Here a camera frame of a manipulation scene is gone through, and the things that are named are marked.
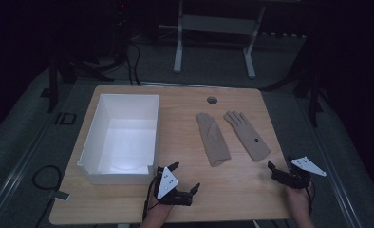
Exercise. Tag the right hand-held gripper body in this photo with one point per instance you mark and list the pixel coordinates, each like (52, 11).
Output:
(297, 177)

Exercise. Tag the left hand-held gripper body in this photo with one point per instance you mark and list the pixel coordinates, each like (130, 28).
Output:
(167, 183)

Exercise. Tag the beige glove with dot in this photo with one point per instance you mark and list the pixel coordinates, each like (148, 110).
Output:
(248, 136)

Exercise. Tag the white rectangular box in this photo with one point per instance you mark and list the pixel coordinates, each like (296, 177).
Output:
(121, 142)

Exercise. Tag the person's right hand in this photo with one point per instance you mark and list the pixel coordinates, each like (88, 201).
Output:
(297, 199)

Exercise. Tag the person's left hand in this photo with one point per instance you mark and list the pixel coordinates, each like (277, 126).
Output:
(156, 215)

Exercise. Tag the dark metal stand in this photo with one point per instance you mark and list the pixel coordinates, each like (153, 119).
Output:
(313, 95)

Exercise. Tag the round table grommet hole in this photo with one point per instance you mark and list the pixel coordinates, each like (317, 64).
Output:
(212, 100)

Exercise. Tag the grey floor tag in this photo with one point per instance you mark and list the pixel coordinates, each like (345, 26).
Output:
(61, 195)

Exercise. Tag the black metal stand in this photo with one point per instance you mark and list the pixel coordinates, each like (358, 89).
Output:
(52, 85)

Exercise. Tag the device with red light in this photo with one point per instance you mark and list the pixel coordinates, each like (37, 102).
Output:
(122, 5)

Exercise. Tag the white desk frame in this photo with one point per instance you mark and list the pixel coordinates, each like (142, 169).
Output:
(216, 23)

